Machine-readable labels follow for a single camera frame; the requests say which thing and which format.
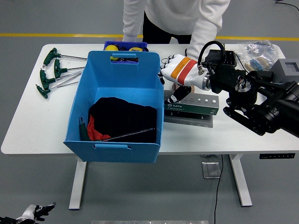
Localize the large green T-handle hex wrench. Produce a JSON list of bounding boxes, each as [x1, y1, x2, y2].
[[78, 116, 156, 142]]

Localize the person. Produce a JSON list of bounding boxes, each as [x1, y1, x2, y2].
[[114, 0, 231, 94]]

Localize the green grey wrench holder stand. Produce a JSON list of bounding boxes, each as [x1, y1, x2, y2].
[[163, 90, 220, 128]]

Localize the white table leg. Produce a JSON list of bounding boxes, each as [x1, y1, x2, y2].
[[228, 154, 253, 207], [69, 155, 87, 210]]

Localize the black floor cable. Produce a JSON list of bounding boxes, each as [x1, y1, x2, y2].
[[214, 155, 224, 224]]

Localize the black cloth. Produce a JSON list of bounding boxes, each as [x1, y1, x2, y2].
[[88, 97, 157, 143]]

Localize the black plastic tray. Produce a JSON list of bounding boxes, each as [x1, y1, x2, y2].
[[185, 48, 237, 68]]

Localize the black power adapter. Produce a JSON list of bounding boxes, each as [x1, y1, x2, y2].
[[254, 70, 274, 82]]

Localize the red cloth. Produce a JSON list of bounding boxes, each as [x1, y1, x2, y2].
[[86, 115, 111, 141]]

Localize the clear plastic parts bags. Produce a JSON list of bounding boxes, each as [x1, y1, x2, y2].
[[237, 40, 278, 63]]

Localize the metal floor plate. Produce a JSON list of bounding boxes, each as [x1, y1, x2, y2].
[[201, 161, 221, 179]]

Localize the large light blue plastic box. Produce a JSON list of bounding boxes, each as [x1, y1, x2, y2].
[[63, 50, 165, 164]]

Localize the small dark blue bin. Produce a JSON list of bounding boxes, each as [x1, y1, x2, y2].
[[103, 41, 148, 52]]

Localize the grey foam box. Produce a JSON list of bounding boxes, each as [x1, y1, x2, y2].
[[270, 58, 299, 83]]

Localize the black table control panel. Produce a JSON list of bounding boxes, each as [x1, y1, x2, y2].
[[259, 153, 296, 160]]

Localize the resistor tape strip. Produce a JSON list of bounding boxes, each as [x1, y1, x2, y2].
[[244, 57, 273, 72]]

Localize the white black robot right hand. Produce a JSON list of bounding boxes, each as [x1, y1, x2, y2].
[[158, 54, 206, 105]]

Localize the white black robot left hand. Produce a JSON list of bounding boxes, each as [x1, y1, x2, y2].
[[15, 202, 57, 222]]

